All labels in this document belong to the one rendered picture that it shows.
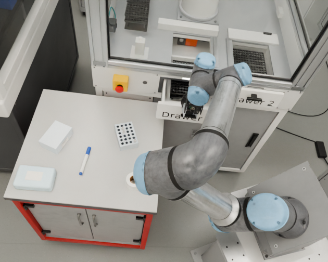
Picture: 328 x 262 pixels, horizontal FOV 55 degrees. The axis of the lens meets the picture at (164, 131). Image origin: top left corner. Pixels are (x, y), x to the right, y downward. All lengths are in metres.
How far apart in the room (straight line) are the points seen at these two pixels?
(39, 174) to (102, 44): 0.61
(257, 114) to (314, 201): 0.67
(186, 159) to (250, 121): 1.11
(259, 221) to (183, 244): 1.10
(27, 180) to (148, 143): 0.54
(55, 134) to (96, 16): 0.53
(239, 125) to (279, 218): 0.89
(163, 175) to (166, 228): 1.36
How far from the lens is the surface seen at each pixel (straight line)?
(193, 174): 0.75
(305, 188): 1.28
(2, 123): 1.80
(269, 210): 1.07
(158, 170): 0.78
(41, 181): 1.38
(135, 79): 1.55
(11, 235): 2.20
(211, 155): 0.75
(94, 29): 1.39
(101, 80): 1.59
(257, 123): 1.85
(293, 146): 2.71
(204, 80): 1.08
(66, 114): 1.59
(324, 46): 1.49
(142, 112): 1.58
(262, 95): 1.61
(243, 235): 1.39
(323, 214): 1.26
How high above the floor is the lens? 2.02
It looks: 56 degrees down
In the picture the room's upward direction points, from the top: 11 degrees clockwise
